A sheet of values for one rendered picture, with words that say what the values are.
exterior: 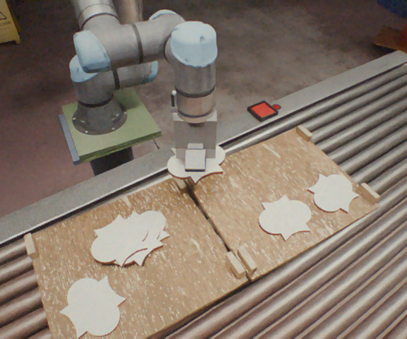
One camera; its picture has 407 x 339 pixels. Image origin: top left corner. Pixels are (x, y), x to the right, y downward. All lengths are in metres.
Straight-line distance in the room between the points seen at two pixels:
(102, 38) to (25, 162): 2.00
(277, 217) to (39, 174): 1.87
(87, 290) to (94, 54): 0.48
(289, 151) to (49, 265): 0.71
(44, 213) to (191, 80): 0.56
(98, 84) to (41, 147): 1.60
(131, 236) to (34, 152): 1.90
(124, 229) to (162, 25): 0.45
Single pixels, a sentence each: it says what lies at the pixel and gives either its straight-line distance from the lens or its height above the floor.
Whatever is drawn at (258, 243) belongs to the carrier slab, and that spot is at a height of 0.94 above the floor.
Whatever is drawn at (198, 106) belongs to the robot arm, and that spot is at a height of 1.26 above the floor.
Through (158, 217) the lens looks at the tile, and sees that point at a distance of 0.83.
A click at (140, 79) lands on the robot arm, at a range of 1.10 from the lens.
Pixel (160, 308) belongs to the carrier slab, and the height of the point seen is 0.94.
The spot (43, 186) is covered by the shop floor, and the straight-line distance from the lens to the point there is 2.34.
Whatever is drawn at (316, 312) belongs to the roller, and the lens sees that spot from 0.78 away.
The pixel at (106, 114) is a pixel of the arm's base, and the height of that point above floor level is 0.95.
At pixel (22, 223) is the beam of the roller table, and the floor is 0.91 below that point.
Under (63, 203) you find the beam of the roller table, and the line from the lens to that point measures 0.96.
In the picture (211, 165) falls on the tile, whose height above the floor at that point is 1.08.
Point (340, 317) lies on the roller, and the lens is 0.79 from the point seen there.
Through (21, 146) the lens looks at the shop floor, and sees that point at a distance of 2.71.
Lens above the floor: 1.62
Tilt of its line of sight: 48 degrees down
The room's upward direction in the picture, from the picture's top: straight up
